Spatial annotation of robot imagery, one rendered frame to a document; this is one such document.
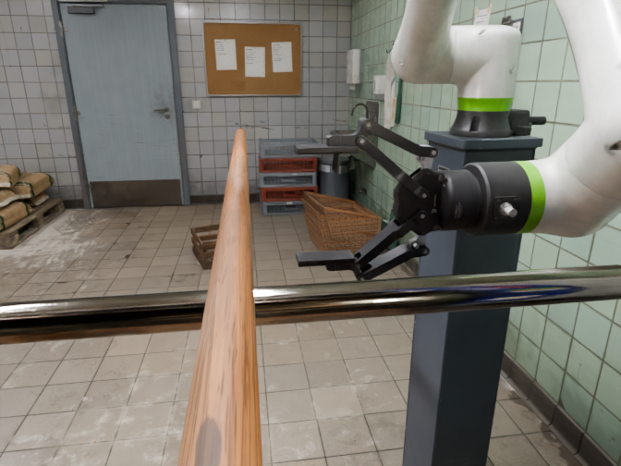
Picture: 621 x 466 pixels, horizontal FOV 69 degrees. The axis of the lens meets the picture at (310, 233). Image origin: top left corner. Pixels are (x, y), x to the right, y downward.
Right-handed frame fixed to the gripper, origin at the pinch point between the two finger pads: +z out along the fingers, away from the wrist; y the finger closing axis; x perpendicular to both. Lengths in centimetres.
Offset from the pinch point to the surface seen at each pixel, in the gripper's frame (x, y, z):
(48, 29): 464, -59, 194
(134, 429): 102, 119, 57
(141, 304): -21.1, 0.7, 14.6
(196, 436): -38.5, -2.9, 8.8
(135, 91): 461, 0, 119
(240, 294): -27.4, -2.7, 7.4
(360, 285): -20.6, 0.6, -1.6
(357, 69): 406, -20, -104
